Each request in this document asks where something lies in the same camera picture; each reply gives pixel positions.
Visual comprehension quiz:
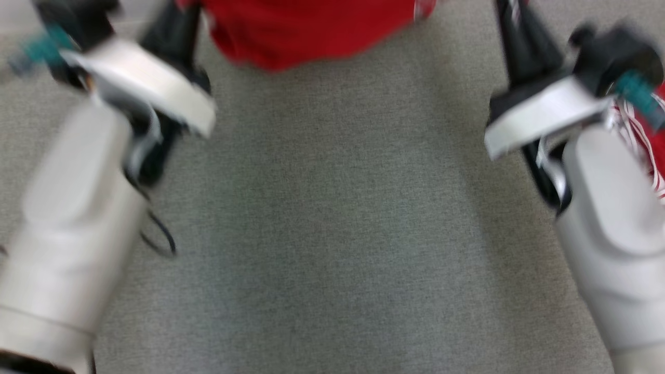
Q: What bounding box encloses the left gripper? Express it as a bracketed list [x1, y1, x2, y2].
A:
[60, 0, 217, 180]

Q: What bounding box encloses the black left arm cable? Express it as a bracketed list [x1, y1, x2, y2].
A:
[124, 166, 178, 259]

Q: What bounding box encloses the grey fabric sofa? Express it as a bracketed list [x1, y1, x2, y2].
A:
[0, 0, 665, 374]

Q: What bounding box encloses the red white sports shirt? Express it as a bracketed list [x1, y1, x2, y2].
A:
[176, 0, 438, 72]

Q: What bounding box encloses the red garment with white stripes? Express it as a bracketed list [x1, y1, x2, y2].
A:
[610, 82, 665, 204]

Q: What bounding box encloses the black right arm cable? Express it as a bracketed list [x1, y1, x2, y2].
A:
[521, 139, 573, 215]

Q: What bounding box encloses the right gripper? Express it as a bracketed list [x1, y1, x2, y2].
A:
[484, 0, 615, 163]

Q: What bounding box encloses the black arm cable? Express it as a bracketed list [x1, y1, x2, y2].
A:
[521, 139, 573, 215]
[124, 166, 178, 259]

